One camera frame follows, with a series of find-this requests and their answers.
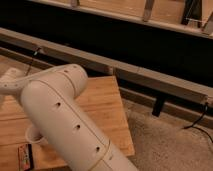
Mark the black cable left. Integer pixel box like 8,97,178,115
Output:
24,47,42,76

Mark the black cable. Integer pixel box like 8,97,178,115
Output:
24,47,42,76
182,103,213,145

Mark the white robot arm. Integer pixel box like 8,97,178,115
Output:
0,64,138,171

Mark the bamboo cutting board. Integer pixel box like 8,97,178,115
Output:
0,76,135,171

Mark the grey metal frame rail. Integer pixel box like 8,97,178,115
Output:
0,27,213,106

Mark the white cup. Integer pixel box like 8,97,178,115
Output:
25,125,48,146

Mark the black cable right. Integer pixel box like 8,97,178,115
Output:
182,103,213,145

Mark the red black small box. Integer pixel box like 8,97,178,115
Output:
18,144,34,171

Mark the upper metal frame rail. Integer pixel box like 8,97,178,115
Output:
30,0,213,40

